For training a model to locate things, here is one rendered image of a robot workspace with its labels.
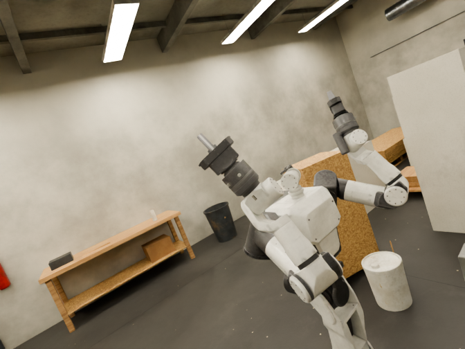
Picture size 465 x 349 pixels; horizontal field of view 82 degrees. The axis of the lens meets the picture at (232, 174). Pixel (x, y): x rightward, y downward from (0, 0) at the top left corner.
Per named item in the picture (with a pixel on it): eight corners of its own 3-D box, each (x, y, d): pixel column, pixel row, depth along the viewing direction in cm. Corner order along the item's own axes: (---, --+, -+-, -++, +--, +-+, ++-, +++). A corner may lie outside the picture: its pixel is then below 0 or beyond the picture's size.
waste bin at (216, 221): (231, 230, 562) (220, 201, 555) (245, 232, 517) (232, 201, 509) (210, 242, 536) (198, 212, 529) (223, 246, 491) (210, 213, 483)
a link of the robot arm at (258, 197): (228, 193, 76) (255, 221, 76) (254, 168, 72) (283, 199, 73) (236, 183, 87) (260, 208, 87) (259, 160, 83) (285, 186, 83)
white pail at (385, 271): (385, 284, 245) (370, 237, 239) (422, 293, 219) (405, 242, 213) (367, 305, 229) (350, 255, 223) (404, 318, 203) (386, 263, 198)
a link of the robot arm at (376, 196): (403, 218, 101) (341, 203, 113) (404, 208, 112) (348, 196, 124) (409, 188, 98) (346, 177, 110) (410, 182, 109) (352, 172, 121)
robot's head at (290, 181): (286, 197, 103) (277, 176, 102) (289, 190, 113) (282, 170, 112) (302, 193, 101) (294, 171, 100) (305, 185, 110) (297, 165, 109)
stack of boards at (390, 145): (396, 143, 756) (391, 129, 751) (439, 136, 667) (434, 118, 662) (346, 175, 634) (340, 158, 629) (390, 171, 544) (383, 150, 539)
